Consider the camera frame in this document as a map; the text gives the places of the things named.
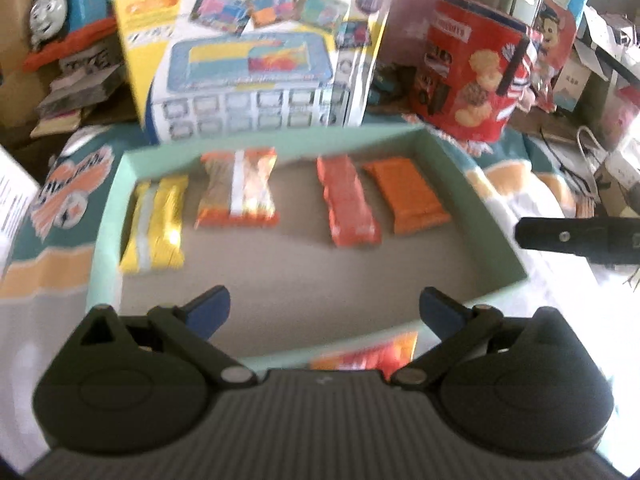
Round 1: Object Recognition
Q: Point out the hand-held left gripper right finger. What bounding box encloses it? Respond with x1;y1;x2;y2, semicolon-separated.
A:
390;286;568;391

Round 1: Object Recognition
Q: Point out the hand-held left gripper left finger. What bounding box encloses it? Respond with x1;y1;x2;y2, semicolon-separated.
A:
75;285;259;391

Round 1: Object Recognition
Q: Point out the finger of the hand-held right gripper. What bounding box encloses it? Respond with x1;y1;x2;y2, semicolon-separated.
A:
515;215;640;267

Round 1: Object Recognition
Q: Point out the orange-red foil snack packet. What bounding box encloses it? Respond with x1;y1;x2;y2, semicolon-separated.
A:
309;331;419;372

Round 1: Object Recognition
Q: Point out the mint green cardboard box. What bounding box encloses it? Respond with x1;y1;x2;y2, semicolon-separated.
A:
87;122;529;372

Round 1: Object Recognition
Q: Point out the yellow snack packet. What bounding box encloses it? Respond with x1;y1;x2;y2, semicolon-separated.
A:
119;175;190;275

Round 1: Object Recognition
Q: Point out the orange striped clear snack packet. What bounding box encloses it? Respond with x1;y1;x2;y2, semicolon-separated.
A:
194;147;281;231

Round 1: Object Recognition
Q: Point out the red-orange snack packet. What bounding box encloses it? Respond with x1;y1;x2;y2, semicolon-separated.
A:
316;155;382;248

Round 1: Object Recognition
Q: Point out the small white carton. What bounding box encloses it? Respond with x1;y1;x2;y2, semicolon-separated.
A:
555;55;597;112

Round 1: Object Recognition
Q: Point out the red biscuit tin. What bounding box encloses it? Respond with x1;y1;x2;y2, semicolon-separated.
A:
410;0;531;143

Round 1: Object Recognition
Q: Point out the cartoon dog printed pack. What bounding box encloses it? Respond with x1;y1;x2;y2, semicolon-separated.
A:
527;0;601;113

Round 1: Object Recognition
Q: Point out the white printed paper sheet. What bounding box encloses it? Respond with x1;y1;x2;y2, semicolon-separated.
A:
0;145;41;281

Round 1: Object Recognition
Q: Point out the drawing board toy box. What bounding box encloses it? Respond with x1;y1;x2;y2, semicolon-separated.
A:
112;0;396;146

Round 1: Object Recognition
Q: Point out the stack of books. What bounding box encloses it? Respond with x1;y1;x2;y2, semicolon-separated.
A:
30;42;126;138

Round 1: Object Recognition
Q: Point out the blue toy train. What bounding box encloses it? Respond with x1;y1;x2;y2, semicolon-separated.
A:
22;0;118;68

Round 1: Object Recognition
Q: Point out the white cable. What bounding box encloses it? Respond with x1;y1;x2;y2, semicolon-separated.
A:
574;125;613;163

